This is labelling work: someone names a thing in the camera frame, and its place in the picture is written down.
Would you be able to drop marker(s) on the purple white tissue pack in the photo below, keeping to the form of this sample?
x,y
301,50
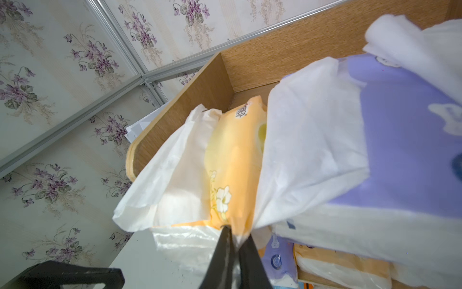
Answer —
x,y
364,154

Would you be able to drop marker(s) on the beige tissue pack shelf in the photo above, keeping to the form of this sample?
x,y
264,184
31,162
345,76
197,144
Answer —
x,y
345,269

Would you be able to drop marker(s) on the orange yellow tissue pack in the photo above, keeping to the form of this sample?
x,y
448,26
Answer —
x,y
205,174

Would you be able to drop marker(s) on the white paper stack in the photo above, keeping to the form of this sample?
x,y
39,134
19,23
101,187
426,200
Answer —
x,y
134,130

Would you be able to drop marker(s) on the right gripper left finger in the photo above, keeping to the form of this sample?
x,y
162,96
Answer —
x,y
219,274

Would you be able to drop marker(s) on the purple wet wipes pack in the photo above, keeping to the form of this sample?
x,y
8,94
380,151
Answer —
x,y
279,263

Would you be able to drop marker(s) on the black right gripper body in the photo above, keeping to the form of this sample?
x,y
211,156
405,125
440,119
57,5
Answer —
x,y
55,275

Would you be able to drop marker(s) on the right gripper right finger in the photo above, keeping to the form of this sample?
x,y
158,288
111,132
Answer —
x,y
253,275

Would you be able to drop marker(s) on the wooden three-tier shelf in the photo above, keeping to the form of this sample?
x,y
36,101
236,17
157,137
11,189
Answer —
x,y
254,68

